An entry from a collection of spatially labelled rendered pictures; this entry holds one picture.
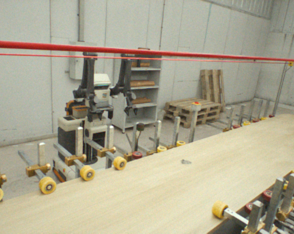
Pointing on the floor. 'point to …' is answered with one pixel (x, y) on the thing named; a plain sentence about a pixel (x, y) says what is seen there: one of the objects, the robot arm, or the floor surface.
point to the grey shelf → (156, 64)
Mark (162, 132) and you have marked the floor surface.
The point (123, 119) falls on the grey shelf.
